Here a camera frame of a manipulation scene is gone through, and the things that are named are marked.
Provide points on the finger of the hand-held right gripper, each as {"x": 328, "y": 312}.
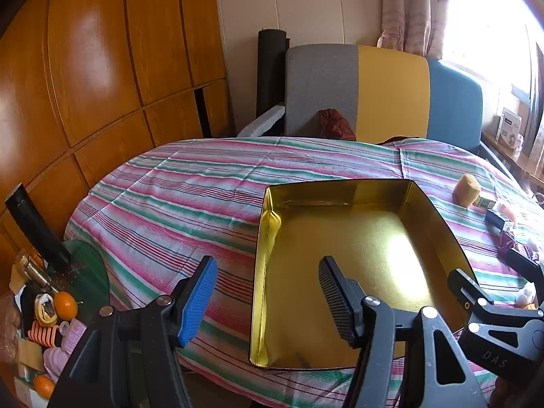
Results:
{"x": 525, "y": 265}
{"x": 465, "y": 287}

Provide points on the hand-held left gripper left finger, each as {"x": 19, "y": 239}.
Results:
{"x": 197, "y": 301}

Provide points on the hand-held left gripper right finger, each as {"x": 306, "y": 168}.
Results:
{"x": 335, "y": 301}

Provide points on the white plastic bag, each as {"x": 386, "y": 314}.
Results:
{"x": 531, "y": 244}

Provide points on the purple packet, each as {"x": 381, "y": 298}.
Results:
{"x": 510, "y": 243}

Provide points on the blue and white box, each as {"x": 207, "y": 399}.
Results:
{"x": 496, "y": 220}

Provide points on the peach soft ball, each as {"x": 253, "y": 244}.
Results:
{"x": 509, "y": 211}

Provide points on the gold rectangular tin box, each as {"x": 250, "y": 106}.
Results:
{"x": 361, "y": 242}

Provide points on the small green box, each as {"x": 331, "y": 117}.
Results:
{"x": 485, "y": 202}

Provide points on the yellow sponge block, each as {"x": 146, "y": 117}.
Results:
{"x": 466, "y": 190}

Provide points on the wooden desk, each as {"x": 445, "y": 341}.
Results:
{"x": 510, "y": 157}

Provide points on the green glass side table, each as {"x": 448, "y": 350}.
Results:
{"x": 91, "y": 272}

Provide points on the striped pink green blanket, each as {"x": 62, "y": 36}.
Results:
{"x": 191, "y": 187}

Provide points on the orange fruit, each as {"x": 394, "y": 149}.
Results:
{"x": 66, "y": 304}
{"x": 43, "y": 386}

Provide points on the white carton on desk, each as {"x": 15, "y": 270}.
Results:
{"x": 509, "y": 127}

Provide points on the pink hair rollers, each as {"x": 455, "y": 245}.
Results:
{"x": 63, "y": 350}

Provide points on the orange hair clip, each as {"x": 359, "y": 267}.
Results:
{"x": 42, "y": 335}

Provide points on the black bottle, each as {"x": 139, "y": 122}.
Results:
{"x": 36, "y": 229}

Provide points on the white foam piece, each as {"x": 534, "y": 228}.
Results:
{"x": 261, "y": 121}

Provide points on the grey yellow blue sofa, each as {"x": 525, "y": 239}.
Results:
{"x": 391, "y": 93}

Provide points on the black rolled mat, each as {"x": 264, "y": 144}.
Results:
{"x": 272, "y": 72}

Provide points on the wooden wardrobe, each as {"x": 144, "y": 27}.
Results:
{"x": 106, "y": 51}

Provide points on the patterned beige curtain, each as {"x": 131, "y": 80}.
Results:
{"x": 414, "y": 8}

